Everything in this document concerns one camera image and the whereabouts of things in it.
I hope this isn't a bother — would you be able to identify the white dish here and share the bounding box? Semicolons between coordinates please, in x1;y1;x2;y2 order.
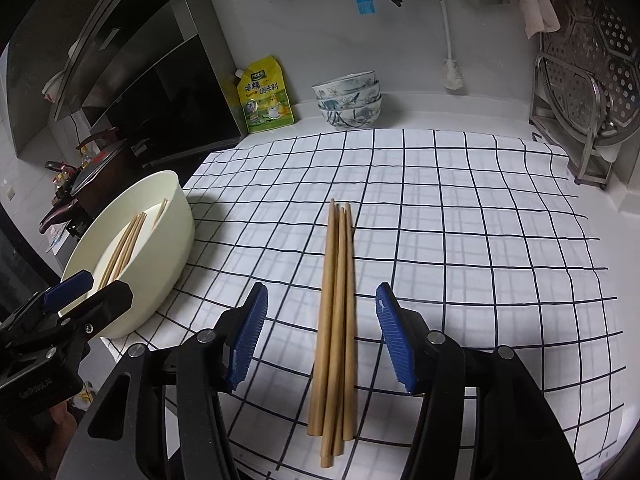
41;71;66;103

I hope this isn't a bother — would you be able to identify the brown pot with lid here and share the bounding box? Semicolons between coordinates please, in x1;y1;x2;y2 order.
69;127;148;216

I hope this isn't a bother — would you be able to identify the white round basin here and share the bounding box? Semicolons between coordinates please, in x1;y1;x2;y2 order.
59;170;196;339

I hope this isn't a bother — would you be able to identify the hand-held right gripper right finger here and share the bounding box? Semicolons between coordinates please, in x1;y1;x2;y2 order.
375;281;583;480

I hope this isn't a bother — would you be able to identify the white black-checked cloth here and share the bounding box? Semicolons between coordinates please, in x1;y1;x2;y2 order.
100;127;626;480

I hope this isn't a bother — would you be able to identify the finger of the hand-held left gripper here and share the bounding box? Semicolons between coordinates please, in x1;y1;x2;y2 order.
0;269;95;332
10;280;133;357

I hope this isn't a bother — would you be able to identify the black range hood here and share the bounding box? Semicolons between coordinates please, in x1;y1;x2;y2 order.
10;0;246;171

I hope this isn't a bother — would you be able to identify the blue floral ceramic bowl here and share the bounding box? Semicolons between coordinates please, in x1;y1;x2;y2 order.
319;100;383;131
315;92;382;111
311;71;377;101

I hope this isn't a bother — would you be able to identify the steel plate rack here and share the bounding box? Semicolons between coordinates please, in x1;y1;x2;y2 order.
529;55;618;191

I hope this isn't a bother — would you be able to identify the cluster of condiment bottles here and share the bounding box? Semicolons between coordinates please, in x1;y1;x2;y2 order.
47;144;88;196

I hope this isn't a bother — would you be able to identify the dark pan with brown handle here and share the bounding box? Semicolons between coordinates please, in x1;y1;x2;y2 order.
40;199;83;233

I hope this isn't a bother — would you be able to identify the wooden chopstick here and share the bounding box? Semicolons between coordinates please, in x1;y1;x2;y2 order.
342;202;357;442
332;204;346;457
306;199;337;437
319;207;347;468

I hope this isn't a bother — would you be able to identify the yellow seasoning pouch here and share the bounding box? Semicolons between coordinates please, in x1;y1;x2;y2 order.
234;55;296;135

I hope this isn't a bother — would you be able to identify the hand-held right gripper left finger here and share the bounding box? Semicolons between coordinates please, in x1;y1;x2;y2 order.
75;281;269;480

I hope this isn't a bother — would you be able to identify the perforated steel steamer plate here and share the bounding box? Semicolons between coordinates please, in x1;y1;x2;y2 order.
537;0;640;141

